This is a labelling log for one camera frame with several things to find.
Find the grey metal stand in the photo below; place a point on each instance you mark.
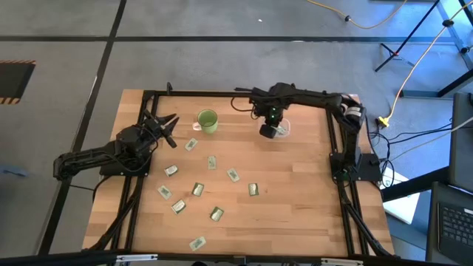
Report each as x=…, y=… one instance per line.
x=456, y=37

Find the black overhead gantry beam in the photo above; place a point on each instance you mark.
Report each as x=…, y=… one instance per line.
x=55, y=259

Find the green tea packet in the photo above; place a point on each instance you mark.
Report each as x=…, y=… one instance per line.
x=211, y=162
x=217, y=214
x=171, y=170
x=233, y=174
x=165, y=192
x=198, y=189
x=253, y=189
x=178, y=206
x=191, y=144

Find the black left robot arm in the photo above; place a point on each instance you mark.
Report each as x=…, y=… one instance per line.
x=92, y=155

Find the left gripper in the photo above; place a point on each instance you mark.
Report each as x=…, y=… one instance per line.
x=149, y=132

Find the black tripod stand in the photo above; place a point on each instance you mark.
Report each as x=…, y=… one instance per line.
x=408, y=35

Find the green banknote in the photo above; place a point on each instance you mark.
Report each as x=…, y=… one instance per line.
x=197, y=243

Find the hazard-striped black floor mat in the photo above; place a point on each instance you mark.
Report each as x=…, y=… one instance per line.
x=15, y=81

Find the green ceramic mug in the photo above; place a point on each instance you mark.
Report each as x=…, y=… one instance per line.
x=207, y=120

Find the dark laptop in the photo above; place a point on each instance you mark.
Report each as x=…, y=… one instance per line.
x=454, y=229

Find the black desk beam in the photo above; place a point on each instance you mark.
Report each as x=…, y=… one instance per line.
x=414, y=187

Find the aluminium bracket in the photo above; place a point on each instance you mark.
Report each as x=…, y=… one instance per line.
x=136, y=257
x=341, y=262

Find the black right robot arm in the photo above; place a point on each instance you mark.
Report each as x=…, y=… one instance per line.
x=314, y=99

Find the grey monitor panel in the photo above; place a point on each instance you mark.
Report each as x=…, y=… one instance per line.
x=462, y=147

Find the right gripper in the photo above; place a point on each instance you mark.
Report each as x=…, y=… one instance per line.
x=271, y=112

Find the white box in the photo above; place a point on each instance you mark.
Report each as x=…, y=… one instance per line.
x=403, y=207

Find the black aluminium table frame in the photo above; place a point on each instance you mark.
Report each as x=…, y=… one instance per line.
x=240, y=93

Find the banknotes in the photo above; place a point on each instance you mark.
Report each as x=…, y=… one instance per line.
x=282, y=130

